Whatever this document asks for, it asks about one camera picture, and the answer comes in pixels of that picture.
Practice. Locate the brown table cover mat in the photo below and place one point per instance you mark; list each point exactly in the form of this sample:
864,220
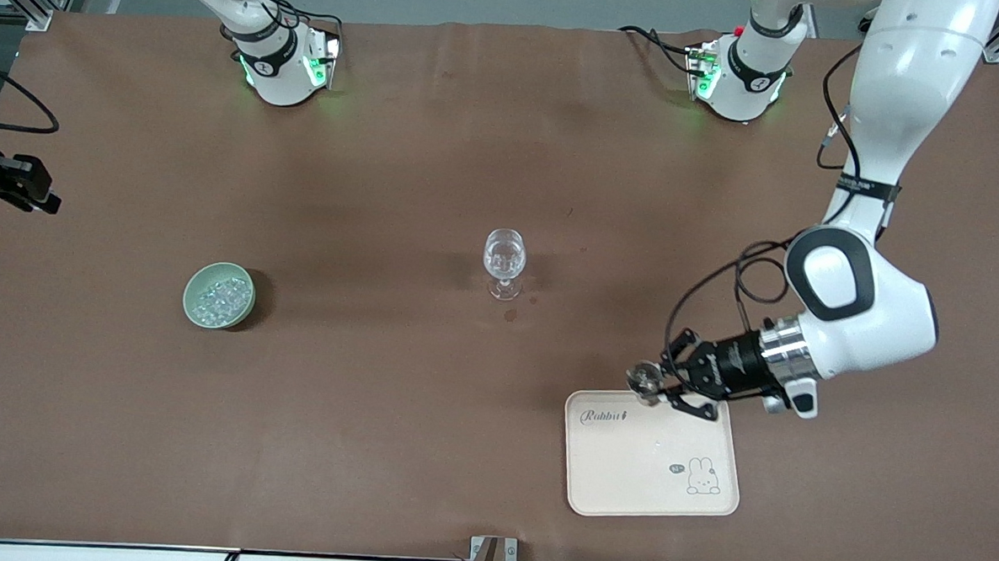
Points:
375,435

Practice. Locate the pale green ceramic bowl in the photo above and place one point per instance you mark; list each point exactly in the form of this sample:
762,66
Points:
213,270

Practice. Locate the pile of clear ice cubes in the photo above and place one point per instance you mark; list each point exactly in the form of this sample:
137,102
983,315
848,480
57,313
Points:
220,300

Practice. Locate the grey metal mount bracket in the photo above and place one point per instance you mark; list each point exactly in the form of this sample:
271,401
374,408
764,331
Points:
479,549

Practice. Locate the steel double-ended jigger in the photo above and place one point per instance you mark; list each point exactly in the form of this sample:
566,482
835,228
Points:
645,380

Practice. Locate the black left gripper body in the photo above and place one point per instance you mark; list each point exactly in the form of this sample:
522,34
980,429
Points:
733,366

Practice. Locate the clear stemmed wine glass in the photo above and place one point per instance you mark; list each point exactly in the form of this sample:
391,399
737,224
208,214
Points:
505,260

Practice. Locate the cream rabbit print tray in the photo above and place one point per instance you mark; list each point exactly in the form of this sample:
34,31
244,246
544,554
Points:
626,471

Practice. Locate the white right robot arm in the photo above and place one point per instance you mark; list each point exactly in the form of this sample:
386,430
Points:
281,77

